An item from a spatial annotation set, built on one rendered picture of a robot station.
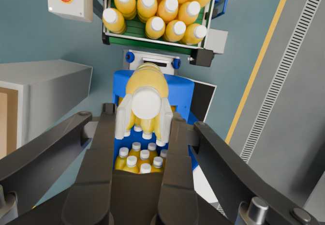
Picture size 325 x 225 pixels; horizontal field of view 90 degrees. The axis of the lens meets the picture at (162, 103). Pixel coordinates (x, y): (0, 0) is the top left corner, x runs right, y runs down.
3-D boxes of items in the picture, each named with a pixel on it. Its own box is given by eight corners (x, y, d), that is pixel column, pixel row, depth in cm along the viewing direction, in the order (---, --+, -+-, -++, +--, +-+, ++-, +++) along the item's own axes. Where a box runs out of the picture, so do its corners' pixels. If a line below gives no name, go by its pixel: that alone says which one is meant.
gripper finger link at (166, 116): (165, 113, 15) (173, 114, 15) (161, 96, 22) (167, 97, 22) (161, 142, 16) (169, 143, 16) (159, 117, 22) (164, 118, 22)
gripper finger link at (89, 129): (111, 141, 13) (73, 138, 13) (121, 119, 18) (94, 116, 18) (112, 124, 13) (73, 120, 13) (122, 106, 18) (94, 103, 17)
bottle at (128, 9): (137, 3, 67) (136, -15, 50) (135, 22, 69) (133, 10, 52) (120, -1, 66) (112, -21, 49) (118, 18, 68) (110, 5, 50)
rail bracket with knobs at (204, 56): (184, 63, 78) (190, 64, 68) (186, 47, 76) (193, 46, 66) (203, 66, 79) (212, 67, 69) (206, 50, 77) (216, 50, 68)
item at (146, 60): (141, 62, 72) (141, 64, 60) (142, 56, 72) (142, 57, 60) (163, 65, 74) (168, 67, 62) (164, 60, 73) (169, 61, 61)
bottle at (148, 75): (145, 96, 42) (141, 132, 24) (128, 74, 40) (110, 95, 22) (168, 81, 41) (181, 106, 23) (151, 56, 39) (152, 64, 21)
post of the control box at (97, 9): (115, 31, 151) (71, -6, 56) (115, 26, 150) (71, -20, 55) (119, 32, 151) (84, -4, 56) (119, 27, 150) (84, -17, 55)
